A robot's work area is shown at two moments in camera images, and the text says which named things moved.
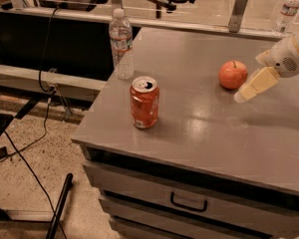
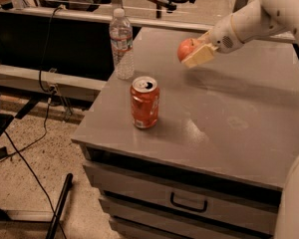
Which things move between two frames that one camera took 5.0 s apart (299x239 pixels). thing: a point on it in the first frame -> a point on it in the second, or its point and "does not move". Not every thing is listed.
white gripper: [283, 61] -> [222, 37]
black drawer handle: [185, 206] does not move
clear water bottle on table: [122, 45] does not move
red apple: [232, 74] -> [184, 47]
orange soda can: [145, 101] does not move
